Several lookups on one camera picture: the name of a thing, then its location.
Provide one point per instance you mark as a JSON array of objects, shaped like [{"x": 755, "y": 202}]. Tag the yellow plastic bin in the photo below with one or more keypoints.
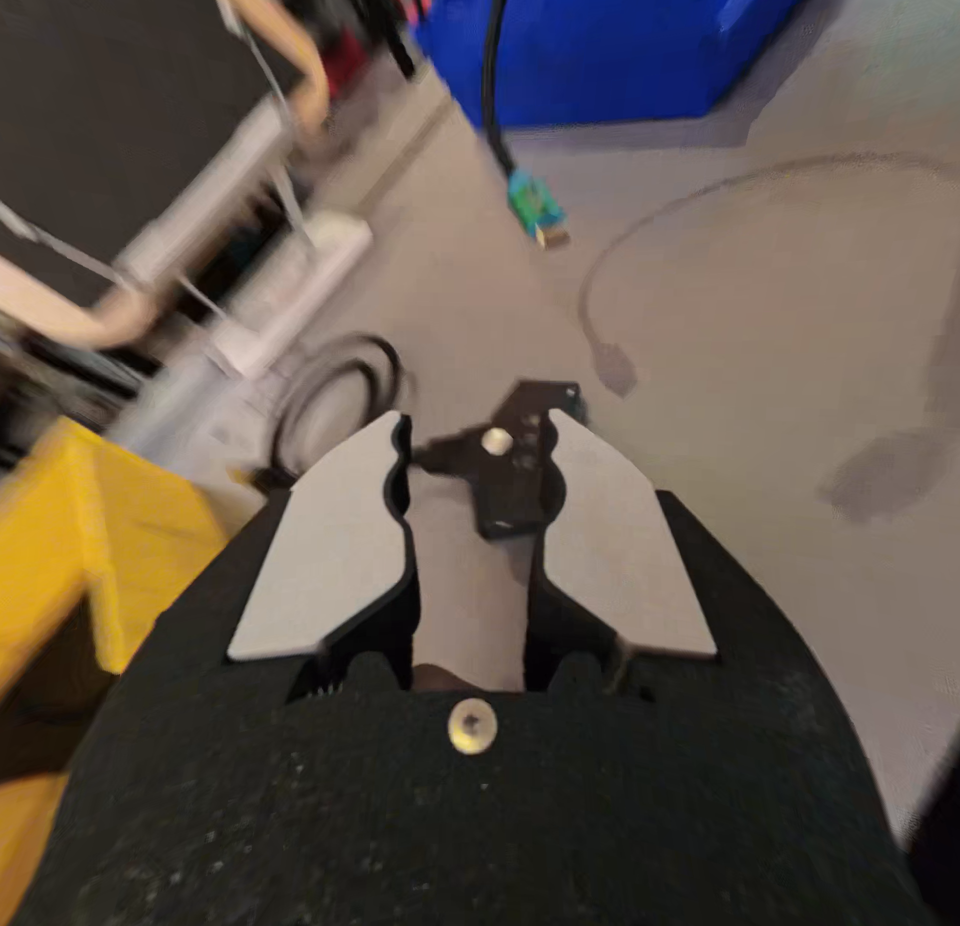
[{"x": 90, "y": 506}]

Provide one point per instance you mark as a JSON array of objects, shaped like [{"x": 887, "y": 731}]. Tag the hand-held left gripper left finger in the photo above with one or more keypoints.
[{"x": 330, "y": 558}]

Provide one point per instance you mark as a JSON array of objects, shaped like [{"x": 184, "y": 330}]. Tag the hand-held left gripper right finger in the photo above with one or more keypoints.
[{"x": 622, "y": 558}]

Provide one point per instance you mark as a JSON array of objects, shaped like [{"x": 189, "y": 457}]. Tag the wooden-framed black book stand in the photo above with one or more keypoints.
[{"x": 112, "y": 115}]

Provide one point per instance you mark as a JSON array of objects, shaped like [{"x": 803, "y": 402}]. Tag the black hdmi switch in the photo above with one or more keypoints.
[{"x": 517, "y": 491}]

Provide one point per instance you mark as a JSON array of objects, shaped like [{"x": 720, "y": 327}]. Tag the blue plastic bin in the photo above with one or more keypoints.
[{"x": 600, "y": 55}]

